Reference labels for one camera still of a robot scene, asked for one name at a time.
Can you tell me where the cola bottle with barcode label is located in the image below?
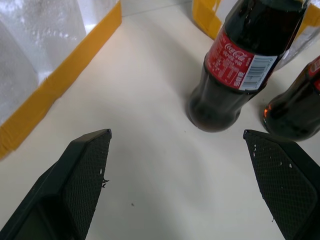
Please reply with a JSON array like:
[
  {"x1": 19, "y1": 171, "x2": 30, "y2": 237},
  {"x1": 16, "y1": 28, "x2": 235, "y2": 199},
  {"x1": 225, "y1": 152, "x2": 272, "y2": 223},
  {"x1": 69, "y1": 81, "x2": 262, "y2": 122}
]
[{"x1": 187, "y1": 0, "x2": 312, "y2": 133}]

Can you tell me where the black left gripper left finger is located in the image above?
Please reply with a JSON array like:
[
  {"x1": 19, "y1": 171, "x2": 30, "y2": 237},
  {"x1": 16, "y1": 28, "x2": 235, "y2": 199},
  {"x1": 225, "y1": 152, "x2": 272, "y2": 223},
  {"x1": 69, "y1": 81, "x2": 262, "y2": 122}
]
[{"x1": 0, "y1": 128, "x2": 113, "y2": 240}]

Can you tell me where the cola bottle with red label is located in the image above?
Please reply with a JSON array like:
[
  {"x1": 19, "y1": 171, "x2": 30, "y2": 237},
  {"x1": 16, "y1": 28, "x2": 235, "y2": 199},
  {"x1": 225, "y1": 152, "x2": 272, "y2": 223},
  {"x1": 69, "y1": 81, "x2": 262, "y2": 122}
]
[{"x1": 261, "y1": 55, "x2": 320, "y2": 142}]

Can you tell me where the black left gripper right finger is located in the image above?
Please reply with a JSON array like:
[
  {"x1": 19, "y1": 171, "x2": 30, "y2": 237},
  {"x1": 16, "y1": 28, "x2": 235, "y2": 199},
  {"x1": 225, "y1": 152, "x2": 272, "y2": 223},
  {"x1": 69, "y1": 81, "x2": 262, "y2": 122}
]
[{"x1": 243, "y1": 129, "x2": 320, "y2": 240}]

